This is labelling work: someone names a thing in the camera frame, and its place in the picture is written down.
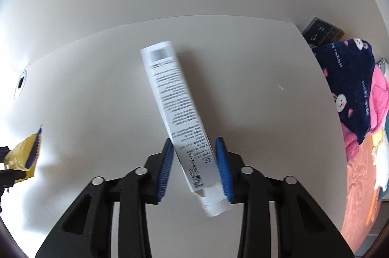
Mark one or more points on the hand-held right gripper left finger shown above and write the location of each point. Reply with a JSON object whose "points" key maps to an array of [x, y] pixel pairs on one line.
{"points": [[162, 173]]}

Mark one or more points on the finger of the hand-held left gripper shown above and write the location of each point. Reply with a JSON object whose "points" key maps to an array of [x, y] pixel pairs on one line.
{"points": [[35, 148], [10, 177]]}

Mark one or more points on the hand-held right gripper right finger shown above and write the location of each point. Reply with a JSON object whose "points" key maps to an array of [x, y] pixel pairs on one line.
{"points": [[223, 173]]}

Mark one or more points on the yellow wrapper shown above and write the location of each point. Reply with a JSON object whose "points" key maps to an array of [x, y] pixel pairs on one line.
{"points": [[21, 154]]}

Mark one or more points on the white squeeze tube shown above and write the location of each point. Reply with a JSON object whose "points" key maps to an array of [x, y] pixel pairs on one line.
{"points": [[173, 100]]}

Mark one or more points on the bed with pink sheet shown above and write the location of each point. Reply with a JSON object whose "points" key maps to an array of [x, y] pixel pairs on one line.
{"points": [[358, 200]]}

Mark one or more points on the navy printed fleece blanket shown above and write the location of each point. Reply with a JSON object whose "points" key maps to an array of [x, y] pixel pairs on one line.
{"points": [[346, 75]]}

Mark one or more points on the yellow duck plush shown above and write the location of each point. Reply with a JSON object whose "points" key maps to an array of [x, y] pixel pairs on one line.
{"points": [[378, 138]]}

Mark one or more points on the pink fleece cloth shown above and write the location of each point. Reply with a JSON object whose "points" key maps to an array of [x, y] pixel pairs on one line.
{"points": [[380, 97]]}

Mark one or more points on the black wall socket panel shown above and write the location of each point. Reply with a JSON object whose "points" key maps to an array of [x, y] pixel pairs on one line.
{"points": [[322, 31]]}

